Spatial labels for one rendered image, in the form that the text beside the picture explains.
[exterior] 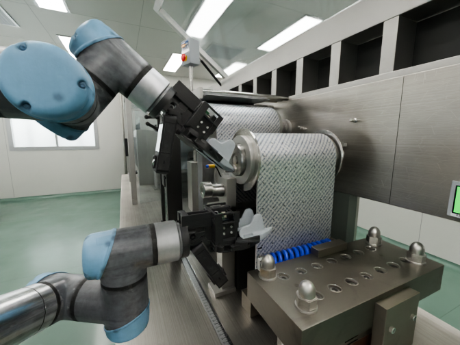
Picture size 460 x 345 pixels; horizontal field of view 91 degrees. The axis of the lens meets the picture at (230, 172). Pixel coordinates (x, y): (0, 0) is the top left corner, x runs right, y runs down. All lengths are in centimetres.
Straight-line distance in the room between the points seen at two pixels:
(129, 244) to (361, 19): 76
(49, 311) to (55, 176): 574
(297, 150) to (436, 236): 282
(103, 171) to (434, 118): 588
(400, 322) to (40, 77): 63
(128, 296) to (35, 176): 588
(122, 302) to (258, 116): 61
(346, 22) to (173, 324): 88
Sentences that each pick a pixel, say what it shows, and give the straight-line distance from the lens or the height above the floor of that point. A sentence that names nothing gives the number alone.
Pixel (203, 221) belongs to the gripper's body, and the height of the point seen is 114.
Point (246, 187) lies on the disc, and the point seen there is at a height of 119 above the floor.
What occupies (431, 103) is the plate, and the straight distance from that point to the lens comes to 64.
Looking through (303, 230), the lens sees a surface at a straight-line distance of 62.
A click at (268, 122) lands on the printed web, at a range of 79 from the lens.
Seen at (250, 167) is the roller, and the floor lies 124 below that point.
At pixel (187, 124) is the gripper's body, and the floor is 133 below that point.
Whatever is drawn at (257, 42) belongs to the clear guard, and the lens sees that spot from 114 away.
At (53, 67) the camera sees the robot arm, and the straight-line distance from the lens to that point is 30.
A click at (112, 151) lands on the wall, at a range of 599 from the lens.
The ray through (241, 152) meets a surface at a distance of 50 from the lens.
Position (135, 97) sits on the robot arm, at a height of 137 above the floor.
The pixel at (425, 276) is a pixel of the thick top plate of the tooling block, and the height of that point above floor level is 102.
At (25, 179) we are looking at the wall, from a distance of 633.
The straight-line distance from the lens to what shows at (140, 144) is 145.
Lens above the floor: 130
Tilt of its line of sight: 9 degrees down
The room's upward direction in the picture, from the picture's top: straight up
